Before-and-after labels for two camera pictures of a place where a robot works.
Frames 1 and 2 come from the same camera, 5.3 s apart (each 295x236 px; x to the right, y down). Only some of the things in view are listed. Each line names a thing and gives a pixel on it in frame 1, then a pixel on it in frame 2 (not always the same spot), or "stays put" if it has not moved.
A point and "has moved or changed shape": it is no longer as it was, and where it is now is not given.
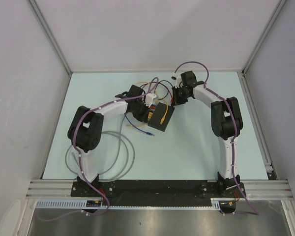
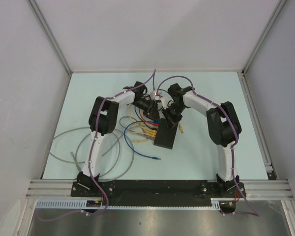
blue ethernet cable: (146, 132) has moved or changed shape
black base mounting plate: (155, 188) stays put
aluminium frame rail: (254, 189) stays put
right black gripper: (176, 101) → (171, 121)
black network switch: (157, 115) has moved or changed shape
